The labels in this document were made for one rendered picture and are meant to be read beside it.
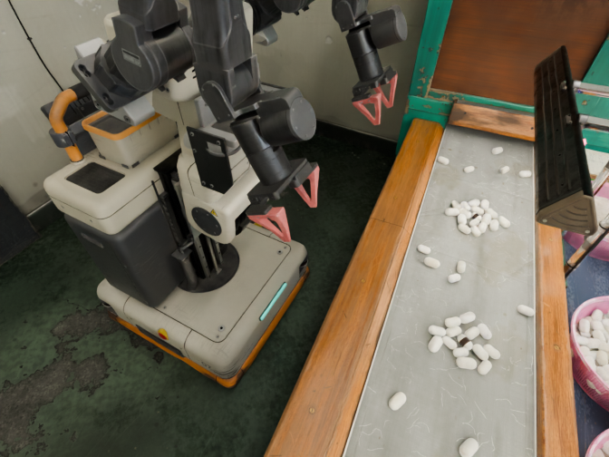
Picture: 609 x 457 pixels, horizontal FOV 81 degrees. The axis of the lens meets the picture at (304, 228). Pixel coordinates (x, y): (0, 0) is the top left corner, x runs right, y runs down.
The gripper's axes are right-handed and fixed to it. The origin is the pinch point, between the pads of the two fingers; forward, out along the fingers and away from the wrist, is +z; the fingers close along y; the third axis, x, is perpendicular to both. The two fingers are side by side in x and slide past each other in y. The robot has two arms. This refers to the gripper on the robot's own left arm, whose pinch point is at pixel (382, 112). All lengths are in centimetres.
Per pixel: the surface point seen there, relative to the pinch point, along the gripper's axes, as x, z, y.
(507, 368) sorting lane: -27, 43, -38
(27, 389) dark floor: 132, 45, -89
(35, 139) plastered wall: 179, -29, -8
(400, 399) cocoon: -13, 33, -54
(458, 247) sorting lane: -13.6, 35.7, -9.9
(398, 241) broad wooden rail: -2.3, 27.3, -17.7
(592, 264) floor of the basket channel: -41, 57, 8
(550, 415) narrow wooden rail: -35, 44, -44
